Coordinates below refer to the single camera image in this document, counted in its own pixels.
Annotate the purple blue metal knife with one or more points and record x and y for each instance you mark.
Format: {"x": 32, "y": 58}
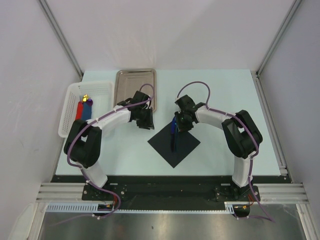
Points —
{"x": 172, "y": 131}

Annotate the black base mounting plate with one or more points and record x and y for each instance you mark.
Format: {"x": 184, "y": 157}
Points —
{"x": 173, "y": 193}

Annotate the gold metal fork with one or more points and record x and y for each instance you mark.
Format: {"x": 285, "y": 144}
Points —
{"x": 85, "y": 98}

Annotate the black paper napkin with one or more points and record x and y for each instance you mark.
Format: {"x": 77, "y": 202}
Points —
{"x": 185, "y": 145}

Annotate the red rolled napkin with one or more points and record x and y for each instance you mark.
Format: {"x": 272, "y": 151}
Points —
{"x": 79, "y": 110}

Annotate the white perforated plastic basket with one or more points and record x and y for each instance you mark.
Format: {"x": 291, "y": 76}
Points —
{"x": 100, "y": 91}

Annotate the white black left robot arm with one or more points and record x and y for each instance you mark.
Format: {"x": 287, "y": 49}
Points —
{"x": 83, "y": 144}

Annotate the blue metal fork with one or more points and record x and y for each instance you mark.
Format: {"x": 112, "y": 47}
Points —
{"x": 176, "y": 131}

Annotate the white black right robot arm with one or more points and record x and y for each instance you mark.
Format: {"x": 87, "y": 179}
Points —
{"x": 241, "y": 133}

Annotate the white slotted cable duct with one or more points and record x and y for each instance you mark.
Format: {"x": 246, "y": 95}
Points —
{"x": 72, "y": 207}

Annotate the blue rolled napkin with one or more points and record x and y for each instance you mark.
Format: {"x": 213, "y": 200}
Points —
{"x": 86, "y": 112}

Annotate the aluminium frame rail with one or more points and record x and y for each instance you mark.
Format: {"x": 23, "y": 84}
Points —
{"x": 60, "y": 192}

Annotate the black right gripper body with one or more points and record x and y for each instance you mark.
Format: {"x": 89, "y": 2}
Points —
{"x": 183, "y": 124}

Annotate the stainless steel tray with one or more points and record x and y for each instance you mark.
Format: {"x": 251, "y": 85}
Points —
{"x": 127, "y": 82}

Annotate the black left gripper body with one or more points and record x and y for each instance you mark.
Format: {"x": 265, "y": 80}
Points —
{"x": 144, "y": 107}

